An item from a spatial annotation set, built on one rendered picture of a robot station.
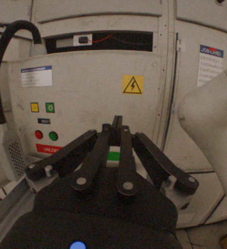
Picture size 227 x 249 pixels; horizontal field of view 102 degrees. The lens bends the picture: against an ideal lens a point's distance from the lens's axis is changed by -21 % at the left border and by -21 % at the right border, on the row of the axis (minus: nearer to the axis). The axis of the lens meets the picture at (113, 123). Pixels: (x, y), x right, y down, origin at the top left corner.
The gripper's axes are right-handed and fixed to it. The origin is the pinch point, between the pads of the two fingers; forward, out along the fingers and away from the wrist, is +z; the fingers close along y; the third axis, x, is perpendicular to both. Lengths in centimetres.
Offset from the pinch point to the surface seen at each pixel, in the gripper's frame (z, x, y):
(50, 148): 13.1, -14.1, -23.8
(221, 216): 39, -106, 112
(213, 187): 38, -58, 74
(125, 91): 13.3, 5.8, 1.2
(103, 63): 13.3, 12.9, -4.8
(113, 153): 13.3, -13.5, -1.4
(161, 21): 39, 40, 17
